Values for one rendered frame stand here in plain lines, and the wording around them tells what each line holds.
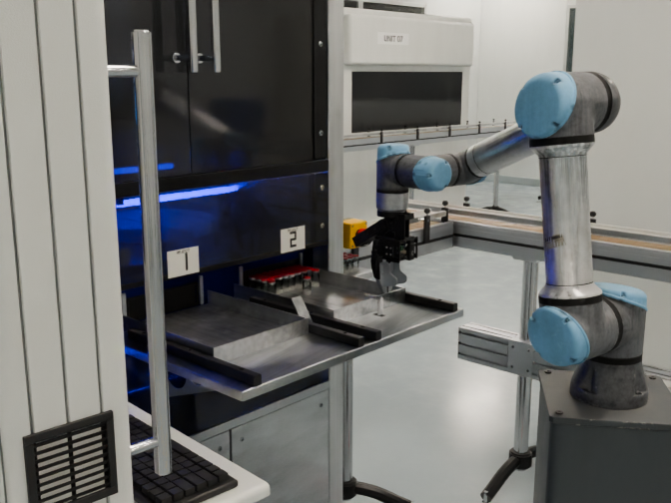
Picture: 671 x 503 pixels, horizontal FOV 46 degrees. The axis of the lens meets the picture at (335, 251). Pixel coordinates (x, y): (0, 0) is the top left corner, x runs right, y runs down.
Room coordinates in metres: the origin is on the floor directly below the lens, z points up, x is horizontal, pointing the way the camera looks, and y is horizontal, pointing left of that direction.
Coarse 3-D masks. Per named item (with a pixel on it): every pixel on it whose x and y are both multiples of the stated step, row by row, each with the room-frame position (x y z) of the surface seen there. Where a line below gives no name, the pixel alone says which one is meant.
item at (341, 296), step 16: (320, 272) 2.08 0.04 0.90; (336, 272) 2.04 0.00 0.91; (240, 288) 1.91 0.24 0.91; (320, 288) 2.00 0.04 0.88; (336, 288) 2.00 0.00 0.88; (352, 288) 2.00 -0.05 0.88; (368, 288) 1.97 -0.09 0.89; (400, 288) 1.88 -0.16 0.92; (288, 304) 1.80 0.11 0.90; (320, 304) 1.86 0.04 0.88; (336, 304) 1.86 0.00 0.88; (352, 304) 1.75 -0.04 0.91; (368, 304) 1.79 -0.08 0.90; (384, 304) 1.83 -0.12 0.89
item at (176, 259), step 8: (192, 248) 1.74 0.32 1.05; (168, 256) 1.69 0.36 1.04; (176, 256) 1.71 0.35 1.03; (184, 256) 1.72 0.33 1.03; (192, 256) 1.74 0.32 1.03; (168, 264) 1.69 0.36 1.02; (176, 264) 1.71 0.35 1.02; (184, 264) 1.72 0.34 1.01; (192, 264) 1.74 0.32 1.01; (168, 272) 1.69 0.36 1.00; (176, 272) 1.71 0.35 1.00; (184, 272) 1.72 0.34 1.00; (192, 272) 1.74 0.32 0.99
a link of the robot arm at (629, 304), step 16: (608, 288) 1.48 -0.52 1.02; (624, 288) 1.50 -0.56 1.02; (608, 304) 1.45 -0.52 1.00; (624, 304) 1.46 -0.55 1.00; (640, 304) 1.47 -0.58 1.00; (624, 320) 1.45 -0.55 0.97; (640, 320) 1.47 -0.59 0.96; (624, 336) 1.44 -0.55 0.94; (640, 336) 1.48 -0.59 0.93; (608, 352) 1.47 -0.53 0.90; (624, 352) 1.46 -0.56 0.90; (640, 352) 1.48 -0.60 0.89
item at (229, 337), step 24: (192, 312) 1.79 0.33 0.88; (216, 312) 1.79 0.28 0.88; (240, 312) 1.79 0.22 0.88; (264, 312) 1.73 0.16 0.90; (288, 312) 1.68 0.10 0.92; (168, 336) 1.55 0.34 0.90; (192, 336) 1.61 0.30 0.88; (216, 336) 1.61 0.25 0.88; (240, 336) 1.61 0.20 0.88; (264, 336) 1.55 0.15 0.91; (288, 336) 1.60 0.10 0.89
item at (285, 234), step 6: (294, 228) 1.97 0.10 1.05; (300, 228) 1.99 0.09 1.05; (282, 234) 1.94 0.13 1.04; (288, 234) 1.96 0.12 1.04; (294, 234) 1.97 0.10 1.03; (300, 234) 1.99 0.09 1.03; (282, 240) 1.94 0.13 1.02; (288, 240) 1.96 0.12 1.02; (300, 240) 1.99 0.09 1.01; (282, 246) 1.94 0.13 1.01; (288, 246) 1.96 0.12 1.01; (300, 246) 1.99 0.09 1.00; (282, 252) 1.94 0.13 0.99
